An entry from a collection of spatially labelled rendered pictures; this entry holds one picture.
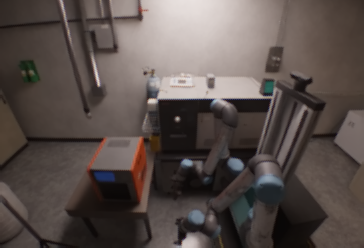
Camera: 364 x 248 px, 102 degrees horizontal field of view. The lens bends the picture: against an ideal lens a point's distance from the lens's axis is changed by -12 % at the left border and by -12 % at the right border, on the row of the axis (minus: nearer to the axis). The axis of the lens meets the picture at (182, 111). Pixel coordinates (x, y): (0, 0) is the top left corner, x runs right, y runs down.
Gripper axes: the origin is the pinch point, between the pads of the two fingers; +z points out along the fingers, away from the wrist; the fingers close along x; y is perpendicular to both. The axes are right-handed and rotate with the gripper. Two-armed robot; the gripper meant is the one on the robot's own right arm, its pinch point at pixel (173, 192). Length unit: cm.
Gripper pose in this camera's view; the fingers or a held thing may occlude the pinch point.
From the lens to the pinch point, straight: 163.7
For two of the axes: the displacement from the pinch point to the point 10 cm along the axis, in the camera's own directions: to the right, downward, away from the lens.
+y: 9.0, 2.6, 3.6
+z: -3.6, 9.0, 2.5
